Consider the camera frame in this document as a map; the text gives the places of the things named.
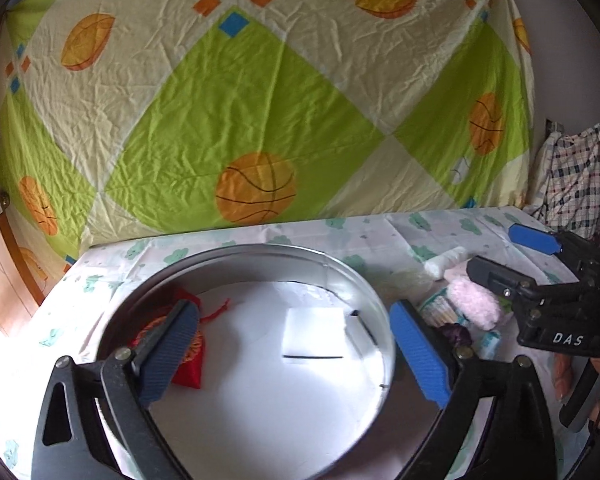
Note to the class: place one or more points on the basketball printed sheet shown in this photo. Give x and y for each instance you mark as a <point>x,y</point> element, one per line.
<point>280,110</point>

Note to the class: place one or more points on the clear plastic bag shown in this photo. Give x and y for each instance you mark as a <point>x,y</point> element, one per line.
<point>405,280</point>

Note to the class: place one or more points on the wall outlet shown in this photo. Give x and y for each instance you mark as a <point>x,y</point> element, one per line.
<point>552,126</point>

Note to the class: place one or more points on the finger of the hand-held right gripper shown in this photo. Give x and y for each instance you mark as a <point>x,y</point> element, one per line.
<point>495,277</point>
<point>532,239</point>

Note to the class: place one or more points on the white foam square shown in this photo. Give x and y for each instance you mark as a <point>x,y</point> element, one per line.
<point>315,332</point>

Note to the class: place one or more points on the round metal tin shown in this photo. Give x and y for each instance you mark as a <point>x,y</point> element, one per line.
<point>280,270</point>

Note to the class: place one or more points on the red tasselled pouch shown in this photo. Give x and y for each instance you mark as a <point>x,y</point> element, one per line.
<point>190,365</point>

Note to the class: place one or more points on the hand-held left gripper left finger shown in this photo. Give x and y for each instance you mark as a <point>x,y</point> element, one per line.
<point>172,350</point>

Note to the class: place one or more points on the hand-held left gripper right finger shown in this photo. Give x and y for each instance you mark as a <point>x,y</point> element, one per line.
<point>420,350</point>

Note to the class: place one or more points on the white gauze roll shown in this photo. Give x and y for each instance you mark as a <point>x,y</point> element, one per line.
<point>442,262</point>

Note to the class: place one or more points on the wooden door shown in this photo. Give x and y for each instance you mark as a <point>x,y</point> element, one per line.
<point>0,270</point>

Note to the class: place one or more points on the cotton swab pack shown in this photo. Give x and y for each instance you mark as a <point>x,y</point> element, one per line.
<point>437,310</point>

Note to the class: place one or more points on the small white packet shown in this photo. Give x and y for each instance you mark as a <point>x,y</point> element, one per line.
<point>487,344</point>

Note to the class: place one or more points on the pale pink cloth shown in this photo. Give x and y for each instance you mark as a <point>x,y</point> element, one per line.
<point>457,272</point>

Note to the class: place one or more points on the person's right hand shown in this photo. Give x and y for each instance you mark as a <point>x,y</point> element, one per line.
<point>564,375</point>

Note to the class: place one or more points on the plaid cloth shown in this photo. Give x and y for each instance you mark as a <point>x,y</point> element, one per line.
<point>570,175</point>

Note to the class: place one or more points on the dark purple scrunchie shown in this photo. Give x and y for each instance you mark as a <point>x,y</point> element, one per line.
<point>452,334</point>

